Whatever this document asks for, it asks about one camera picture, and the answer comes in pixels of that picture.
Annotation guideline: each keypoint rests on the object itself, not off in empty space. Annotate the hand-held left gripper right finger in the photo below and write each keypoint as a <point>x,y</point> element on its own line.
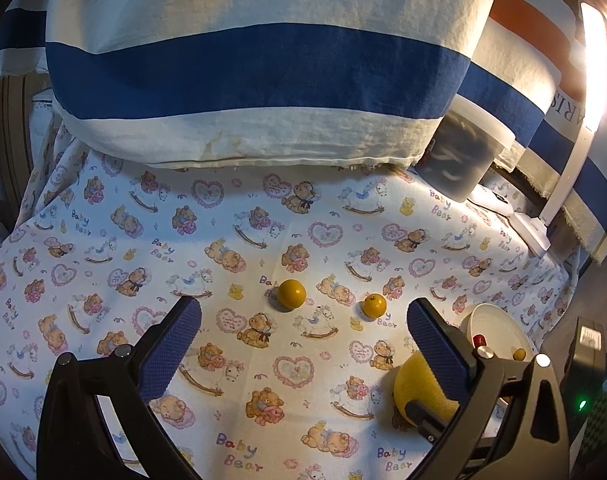
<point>436,347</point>

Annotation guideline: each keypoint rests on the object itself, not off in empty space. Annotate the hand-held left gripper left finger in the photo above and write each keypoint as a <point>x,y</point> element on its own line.
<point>171,347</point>

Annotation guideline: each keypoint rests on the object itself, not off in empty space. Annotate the large yellow lemon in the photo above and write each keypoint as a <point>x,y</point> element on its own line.
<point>413,380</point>

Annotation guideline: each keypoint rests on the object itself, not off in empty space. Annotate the red cherry tomato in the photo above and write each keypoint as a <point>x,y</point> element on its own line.
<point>479,340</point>

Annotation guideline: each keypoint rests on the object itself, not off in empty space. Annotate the white bowl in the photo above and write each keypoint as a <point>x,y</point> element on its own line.
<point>493,322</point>

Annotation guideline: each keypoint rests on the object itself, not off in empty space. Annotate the small yellow cherry tomato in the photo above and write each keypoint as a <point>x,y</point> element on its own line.
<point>290,294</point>
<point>374,305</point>

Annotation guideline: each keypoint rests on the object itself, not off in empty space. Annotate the small olive green fruit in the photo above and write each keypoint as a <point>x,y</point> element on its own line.
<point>519,354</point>

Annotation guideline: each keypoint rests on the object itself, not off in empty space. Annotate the bear print blanket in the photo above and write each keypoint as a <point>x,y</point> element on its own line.
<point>133,240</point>

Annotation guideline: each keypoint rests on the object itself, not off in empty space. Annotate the translucent plastic container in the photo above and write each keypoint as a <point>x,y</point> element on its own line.
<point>458,160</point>

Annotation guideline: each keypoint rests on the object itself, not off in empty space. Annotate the blue orange striped cloth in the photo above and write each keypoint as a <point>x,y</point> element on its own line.
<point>263,70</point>

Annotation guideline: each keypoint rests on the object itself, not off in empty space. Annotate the white desk lamp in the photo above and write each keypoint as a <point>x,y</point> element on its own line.
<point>591,85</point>

